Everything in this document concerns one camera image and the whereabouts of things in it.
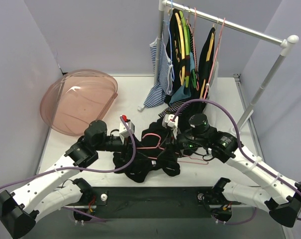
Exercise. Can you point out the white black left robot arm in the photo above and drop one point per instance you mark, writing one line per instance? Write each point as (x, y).
(22, 208)

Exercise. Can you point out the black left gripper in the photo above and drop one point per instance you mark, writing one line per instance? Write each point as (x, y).
(125, 148)

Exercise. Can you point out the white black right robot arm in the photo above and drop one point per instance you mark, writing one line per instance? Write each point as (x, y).
(275, 193)

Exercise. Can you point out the black hanging garment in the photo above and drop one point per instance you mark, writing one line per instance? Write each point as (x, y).
(156, 127)

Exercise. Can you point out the black multicolour striped garment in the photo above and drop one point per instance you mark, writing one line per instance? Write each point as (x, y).
(172, 109)

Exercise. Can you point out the green hanger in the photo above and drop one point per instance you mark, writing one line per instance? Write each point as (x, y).
(190, 75)

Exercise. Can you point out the pink wire hanger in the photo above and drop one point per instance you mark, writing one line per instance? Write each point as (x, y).
(158, 146)

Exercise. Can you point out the yellow hanger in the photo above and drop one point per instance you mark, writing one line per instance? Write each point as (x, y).
(206, 58)
(180, 49)

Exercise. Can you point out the white clothes rack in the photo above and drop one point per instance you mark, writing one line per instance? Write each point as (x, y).
(244, 60)

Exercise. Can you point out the pink hanger with garment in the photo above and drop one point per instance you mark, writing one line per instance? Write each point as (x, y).
(207, 82)

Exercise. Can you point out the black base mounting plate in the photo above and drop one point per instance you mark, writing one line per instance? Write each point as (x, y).
(153, 210)

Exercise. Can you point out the black tank top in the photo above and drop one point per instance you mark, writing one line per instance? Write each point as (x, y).
(146, 161)

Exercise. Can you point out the aluminium frame rail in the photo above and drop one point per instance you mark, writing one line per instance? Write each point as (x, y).
(150, 196)

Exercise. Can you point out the blue white striped top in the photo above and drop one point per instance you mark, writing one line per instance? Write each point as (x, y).
(164, 85)

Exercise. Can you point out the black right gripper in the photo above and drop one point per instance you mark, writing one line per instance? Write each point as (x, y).
(171, 142)

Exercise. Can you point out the teal garment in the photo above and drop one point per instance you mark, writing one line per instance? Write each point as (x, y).
(182, 93)

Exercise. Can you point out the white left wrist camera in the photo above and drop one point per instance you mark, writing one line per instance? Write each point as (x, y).
(125, 128)

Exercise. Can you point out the pink translucent plastic basin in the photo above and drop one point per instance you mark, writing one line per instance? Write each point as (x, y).
(76, 99)

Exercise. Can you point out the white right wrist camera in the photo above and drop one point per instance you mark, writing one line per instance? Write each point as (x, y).
(171, 121)

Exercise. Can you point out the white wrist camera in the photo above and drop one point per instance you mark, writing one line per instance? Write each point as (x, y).
(171, 121)
(125, 128)

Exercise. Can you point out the light blue hanger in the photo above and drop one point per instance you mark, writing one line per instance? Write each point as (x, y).
(170, 11)

